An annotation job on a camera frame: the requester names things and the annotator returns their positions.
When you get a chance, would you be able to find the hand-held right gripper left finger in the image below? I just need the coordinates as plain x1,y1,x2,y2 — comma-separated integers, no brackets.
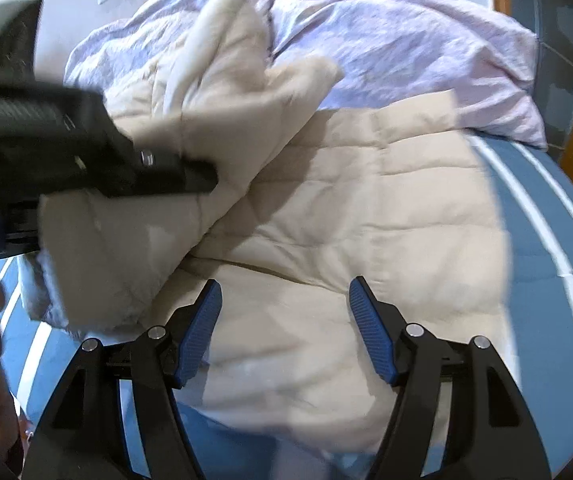
20,278,224,480

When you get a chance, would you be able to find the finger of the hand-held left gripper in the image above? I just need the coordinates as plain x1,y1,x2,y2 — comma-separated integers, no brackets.
101,129,218,199

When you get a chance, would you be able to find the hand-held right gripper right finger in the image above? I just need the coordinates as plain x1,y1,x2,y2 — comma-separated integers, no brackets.
349,275,553,480

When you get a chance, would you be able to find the beige quilted down jacket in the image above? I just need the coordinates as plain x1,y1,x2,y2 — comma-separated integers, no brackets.
26,0,513,445

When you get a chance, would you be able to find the lilac floral pillow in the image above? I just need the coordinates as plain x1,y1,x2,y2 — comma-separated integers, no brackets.
64,0,273,97
268,0,548,150

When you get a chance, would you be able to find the blue white striped bed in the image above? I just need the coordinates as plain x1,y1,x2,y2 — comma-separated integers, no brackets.
0,130,573,480

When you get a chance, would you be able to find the frosted glass door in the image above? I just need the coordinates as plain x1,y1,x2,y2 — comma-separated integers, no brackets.
508,0,573,162

